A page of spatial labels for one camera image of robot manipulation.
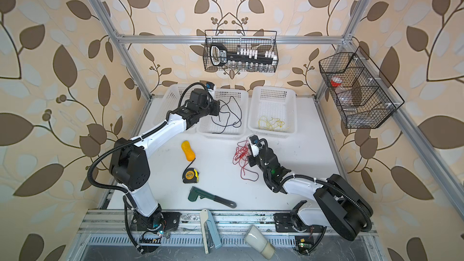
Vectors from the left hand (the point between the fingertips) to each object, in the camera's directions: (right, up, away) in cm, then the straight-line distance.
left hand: (220, 101), depth 87 cm
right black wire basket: (+61, 0, -14) cm, 62 cm away
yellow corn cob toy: (-17, -26, +6) cm, 32 cm away
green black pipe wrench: (-11, -42, -6) cm, 44 cm away
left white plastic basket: (-33, +4, +29) cm, 44 cm away
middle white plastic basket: (+5, -12, +21) cm, 24 cm away
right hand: (+15, -22, -1) cm, 27 cm away
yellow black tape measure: (-14, -36, -2) cm, 39 cm away
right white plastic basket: (+31, -5, +27) cm, 41 cm away
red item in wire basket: (+53, +8, -6) cm, 54 cm away
